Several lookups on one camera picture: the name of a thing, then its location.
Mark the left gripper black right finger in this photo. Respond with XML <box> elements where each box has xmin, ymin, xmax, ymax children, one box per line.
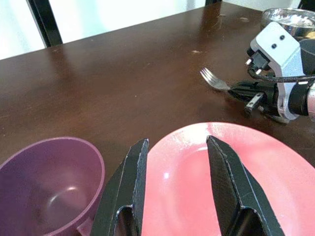
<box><xmin>206</xmin><ymin>135</ymin><xmax>282</xmax><ymax>236</ymax></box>

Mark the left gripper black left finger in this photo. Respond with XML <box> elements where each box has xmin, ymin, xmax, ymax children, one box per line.
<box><xmin>90</xmin><ymin>138</ymin><xmax>150</xmax><ymax>236</ymax></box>

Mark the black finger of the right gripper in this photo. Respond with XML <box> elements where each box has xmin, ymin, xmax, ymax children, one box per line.
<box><xmin>231</xmin><ymin>82</ymin><xmax>259</xmax><ymax>92</ymax></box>
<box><xmin>227</xmin><ymin>88</ymin><xmax>258</xmax><ymax>102</ymax></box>

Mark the silver metal fork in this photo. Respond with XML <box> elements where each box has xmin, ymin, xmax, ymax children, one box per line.
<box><xmin>199</xmin><ymin>68</ymin><xmax>231</xmax><ymax>92</ymax></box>

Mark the dark grey plastic cup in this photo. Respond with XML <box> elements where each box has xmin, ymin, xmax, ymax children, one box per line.
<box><xmin>299</xmin><ymin>38</ymin><xmax>315</xmax><ymax>75</ymax></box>

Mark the pink round plate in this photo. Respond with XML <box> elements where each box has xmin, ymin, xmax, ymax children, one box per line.
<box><xmin>141</xmin><ymin>121</ymin><xmax>315</xmax><ymax>236</ymax></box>

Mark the shiny steel bowl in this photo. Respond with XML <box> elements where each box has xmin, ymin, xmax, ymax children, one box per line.
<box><xmin>261</xmin><ymin>7</ymin><xmax>315</xmax><ymax>40</ymax></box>

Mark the purple plastic cup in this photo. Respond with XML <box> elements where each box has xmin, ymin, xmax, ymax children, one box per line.
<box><xmin>0</xmin><ymin>137</ymin><xmax>106</xmax><ymax>236</ymax></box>

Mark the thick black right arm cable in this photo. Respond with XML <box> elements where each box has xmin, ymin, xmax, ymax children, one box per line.
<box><xmin>247</xmin><ymin>66</ymin><xmax>315</xmax><ymax>83</ymax></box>

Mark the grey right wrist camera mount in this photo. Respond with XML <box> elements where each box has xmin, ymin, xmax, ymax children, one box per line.
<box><xmin>250</xmin><ymin>21</ymin><xmax>302</xmax><ymax>124</ymax></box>

